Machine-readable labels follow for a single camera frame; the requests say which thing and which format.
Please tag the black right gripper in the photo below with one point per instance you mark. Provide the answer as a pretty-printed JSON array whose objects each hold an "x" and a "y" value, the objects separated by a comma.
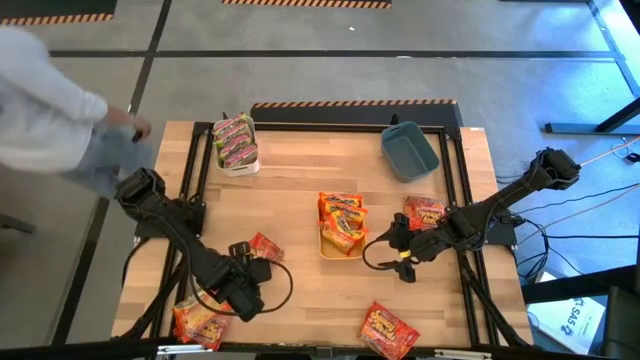
[{"x": 427, "y": 245}]

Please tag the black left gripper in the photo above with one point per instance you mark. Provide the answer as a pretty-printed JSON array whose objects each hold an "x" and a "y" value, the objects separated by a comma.
[{"x": 240, "y": 290}]

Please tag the red Saucy Noodles pack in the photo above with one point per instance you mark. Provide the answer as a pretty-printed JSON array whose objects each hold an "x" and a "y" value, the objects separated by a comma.
[
  {"x": 422, "y": 210},
  {"x": 267, "y": 247},
  {"x": 205, "y": 330},
  {"x": 390, "y": 332}
]

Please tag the yellow plastic bin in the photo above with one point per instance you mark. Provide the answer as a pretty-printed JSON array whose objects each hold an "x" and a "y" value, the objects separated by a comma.
[{"x": 340, "y": 254}]

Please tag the lime chili ramen noodle pack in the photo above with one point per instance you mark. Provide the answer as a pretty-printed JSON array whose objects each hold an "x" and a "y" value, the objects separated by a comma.
[
  {"x": 230, "y": 125},
  {"x": 234, "y": 137},
  {"x": 237, "y": 149},
  {"x": 241, "y": 159}
]

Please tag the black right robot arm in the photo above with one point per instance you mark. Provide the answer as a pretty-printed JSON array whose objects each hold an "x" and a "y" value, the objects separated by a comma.
[{"x": 500, "y": 200}]

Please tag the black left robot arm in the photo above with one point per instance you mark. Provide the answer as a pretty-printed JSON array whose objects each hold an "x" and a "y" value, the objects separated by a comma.
[{"x": 150, "y": 192}]

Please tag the white plastic bin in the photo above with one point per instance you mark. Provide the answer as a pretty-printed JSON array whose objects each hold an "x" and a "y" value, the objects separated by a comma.
[{"x": 242, "y": 170}]

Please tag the teal plastic bin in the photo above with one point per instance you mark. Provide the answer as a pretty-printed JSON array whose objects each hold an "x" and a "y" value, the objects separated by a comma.
[{"x": 407, "y": 152}]

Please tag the black hazard-striped floor mat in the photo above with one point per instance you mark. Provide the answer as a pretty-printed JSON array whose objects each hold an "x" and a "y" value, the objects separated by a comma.
[
  {"x": 300, "y": 4},
  {"x": 425, "y": 115},
  {"x": 50, "y": 7}
]

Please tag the black furniture piece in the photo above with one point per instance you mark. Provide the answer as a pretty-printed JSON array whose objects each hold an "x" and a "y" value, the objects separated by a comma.
[{"x": 575, "y": 287}]

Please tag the white printed paper sheet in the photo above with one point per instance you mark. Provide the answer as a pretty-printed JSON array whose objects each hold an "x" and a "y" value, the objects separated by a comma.
[{"x": 565, "y": 325}]

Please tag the person's hand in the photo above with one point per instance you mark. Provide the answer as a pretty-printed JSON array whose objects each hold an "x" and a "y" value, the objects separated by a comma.
[{"x": 125, "y": 120}]

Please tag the grey furniture foot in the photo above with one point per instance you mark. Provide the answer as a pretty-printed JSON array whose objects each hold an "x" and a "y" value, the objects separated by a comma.
[{"x": 15, "y": 224}]

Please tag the small black power adapter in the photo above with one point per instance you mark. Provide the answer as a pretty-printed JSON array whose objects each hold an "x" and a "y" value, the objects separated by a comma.
[{"x": 632, "y": 157}]

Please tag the person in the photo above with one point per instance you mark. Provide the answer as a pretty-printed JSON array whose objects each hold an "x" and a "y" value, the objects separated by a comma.
[{"x": 40, "y": 110}]

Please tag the black aluminium table frame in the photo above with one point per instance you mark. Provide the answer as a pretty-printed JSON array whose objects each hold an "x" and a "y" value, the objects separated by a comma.
[{"x": 350, "y": 128}]

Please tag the black desk leg frame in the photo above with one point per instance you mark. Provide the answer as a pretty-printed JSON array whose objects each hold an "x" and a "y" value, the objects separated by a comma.
[{"x": 590, "y": 128}]

